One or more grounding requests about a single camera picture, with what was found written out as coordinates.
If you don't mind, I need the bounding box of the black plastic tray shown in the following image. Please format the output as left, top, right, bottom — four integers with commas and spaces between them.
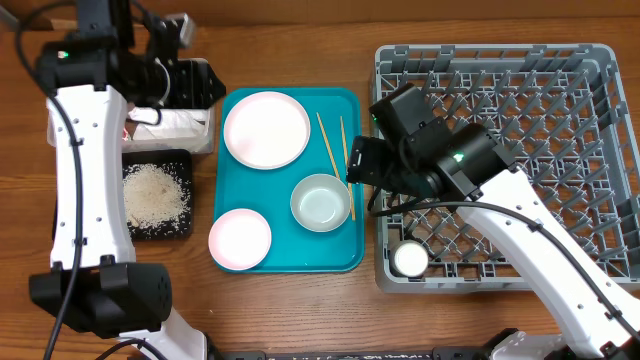
122, 149, 194, 241

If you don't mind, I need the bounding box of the large white plate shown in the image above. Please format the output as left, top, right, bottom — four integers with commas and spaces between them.
223, 91, 311, 170

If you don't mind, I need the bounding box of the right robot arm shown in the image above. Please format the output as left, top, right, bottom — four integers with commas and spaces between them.
346, 83, 639, 359

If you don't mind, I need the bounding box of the left wooden chopstick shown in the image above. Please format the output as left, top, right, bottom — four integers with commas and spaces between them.
316, 112, 341, 179

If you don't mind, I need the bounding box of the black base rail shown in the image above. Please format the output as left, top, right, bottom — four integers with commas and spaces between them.
211, 328, 515, 360

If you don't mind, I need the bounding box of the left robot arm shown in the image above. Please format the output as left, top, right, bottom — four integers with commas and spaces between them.
24, 0, 226, 359

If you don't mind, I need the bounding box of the wooden chopstick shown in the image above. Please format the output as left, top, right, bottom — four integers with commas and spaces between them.
316, 112, 341, 179
340, 116, 356, 222

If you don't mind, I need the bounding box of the cooked rice pile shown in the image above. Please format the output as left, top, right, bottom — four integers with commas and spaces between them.
123, 163, 191, 236

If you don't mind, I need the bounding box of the white napkin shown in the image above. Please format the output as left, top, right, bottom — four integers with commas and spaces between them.
128, 107, 209, 141

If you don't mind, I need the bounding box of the grey dishwasher rack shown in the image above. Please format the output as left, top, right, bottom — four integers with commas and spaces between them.
371, 44, 639, 294

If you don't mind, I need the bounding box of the teal serving tray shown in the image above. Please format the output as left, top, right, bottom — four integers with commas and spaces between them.
214, 87, 365, 273

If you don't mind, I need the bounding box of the right wooden chopstick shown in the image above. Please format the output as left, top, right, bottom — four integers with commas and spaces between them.
340, 116, 356, 222

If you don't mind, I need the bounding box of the clear plastic waste bin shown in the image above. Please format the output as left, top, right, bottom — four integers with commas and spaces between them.
46, 82, 214, 162

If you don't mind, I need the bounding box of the grey bowl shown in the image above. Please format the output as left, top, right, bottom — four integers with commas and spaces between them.
290, 174, 351, 233

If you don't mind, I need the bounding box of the white cup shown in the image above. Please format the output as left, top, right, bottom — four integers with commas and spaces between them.
390, 240, 429, 278

